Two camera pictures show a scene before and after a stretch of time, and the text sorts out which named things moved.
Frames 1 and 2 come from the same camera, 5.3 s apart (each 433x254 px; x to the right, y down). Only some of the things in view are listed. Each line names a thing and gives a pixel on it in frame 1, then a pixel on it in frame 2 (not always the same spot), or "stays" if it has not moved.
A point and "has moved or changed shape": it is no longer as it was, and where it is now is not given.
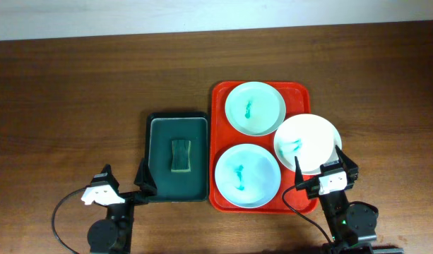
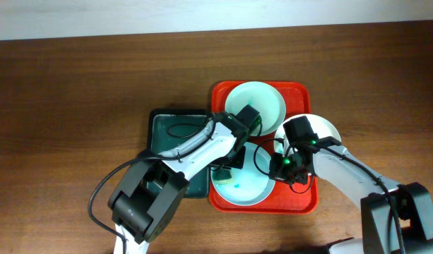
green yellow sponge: x=180 y=157 has moved or changed shape
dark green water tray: x=177 y=151 stays
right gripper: x=351 y=171 → x=277 y=173
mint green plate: x=255 y=109 stays
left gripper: x=148 y=186 → x=239 y=164
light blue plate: x=248 y=176 stays
